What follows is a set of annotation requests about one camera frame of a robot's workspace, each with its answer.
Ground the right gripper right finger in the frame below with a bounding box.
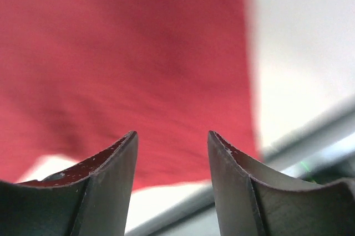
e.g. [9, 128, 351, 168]
[207, 131, 354, 235]

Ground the right aluminium corner post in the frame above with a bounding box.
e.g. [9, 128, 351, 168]
[127, 101, 354, 235]

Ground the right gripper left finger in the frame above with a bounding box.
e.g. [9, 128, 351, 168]
[1, 131, 138, 235]

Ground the dark red t-shirt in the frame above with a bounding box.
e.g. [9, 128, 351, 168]
[1, 0, 260, 189]

